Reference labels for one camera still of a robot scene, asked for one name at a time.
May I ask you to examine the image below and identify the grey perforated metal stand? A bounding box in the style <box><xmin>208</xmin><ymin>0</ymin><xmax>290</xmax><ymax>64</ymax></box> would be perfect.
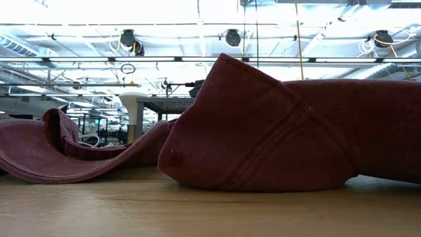
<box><xmin>136</xmin><ymin>96</ymin><xmax>195</xmax><ymax>140</ymax></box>

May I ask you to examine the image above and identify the black ceiling cable reel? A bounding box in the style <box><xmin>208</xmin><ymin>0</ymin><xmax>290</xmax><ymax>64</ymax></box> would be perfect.
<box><xmin>224</xmin><ymin>28</ymin><xmax>242</xmax><ymax>47</ymax></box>
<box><xmin>374</xmin><ymin>30</ymin><xmax>391</xmax><ymax>49</ymax></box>
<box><xmin>120</xmin><ymin>28</ymin><xmax>145</xmax><ymax>57</ymax></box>

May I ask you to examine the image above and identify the long yellow cable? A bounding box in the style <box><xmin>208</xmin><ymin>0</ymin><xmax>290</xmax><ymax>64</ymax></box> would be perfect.
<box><xmin>294</xmin><ymin>0</ymin><xmax>305</xmax><ymax>81</ymax></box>

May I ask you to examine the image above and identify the white cable with adapter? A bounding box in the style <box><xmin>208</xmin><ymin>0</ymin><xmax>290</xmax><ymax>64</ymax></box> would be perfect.
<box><xmin>78</xmin><ymin>133</ymin><xmax>114</xmax><ymax>148</ymax></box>

